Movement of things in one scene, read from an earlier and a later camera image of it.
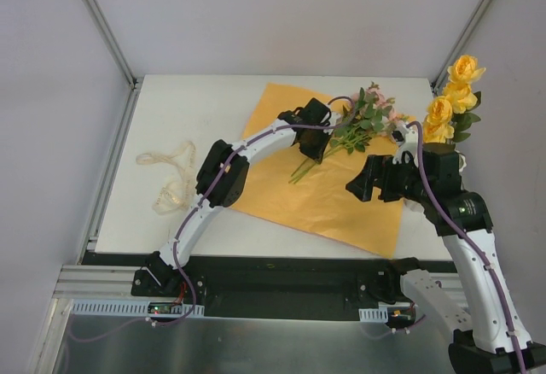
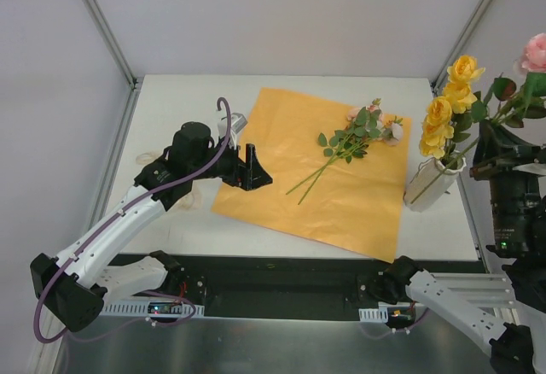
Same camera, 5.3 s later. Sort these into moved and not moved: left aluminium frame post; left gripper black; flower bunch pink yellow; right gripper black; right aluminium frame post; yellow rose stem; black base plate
Moved: left gripper black; right gripper black; flower bunch pink yellow
Not moved: black base plate; left aluminium frame post; yellow rose stem; right aluminium frame post
